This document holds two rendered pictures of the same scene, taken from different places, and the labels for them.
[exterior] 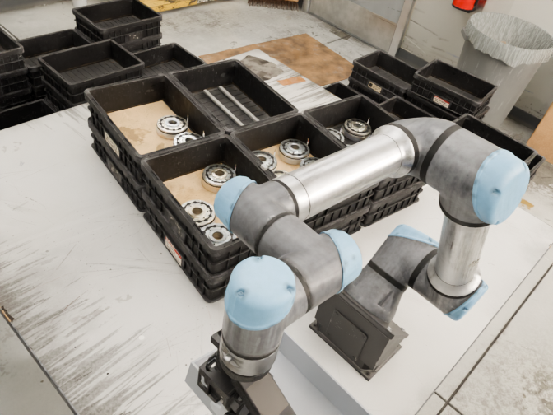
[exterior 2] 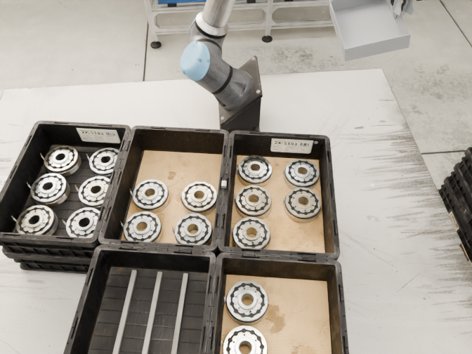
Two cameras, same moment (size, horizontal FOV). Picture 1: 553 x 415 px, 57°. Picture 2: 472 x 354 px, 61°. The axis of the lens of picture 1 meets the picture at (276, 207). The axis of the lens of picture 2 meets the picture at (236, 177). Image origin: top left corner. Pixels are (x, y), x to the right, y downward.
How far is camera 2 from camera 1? 163 cm
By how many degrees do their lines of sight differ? 75
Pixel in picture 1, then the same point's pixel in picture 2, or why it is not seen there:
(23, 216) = not seen: outside the picture
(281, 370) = (350, 42)
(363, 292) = (247, 77)
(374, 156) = not seen: outside the picture
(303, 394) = (348, 31)
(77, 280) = (404, 253)
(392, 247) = (216, 62)
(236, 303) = not seen: outside the picture
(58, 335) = (428, 215)
